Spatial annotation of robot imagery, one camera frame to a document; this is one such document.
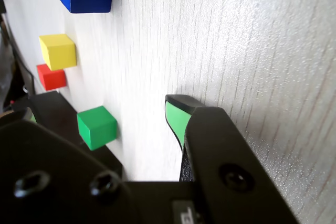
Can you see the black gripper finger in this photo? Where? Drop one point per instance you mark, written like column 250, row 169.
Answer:
column 39, row 176
column 223, row 155

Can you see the green cube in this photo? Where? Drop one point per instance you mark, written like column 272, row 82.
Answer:
column 97, row 127

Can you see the red cube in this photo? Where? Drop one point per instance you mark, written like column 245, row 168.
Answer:
column 52, row 79

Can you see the yellow cube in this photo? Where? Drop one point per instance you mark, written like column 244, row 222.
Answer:
column 59, row 52

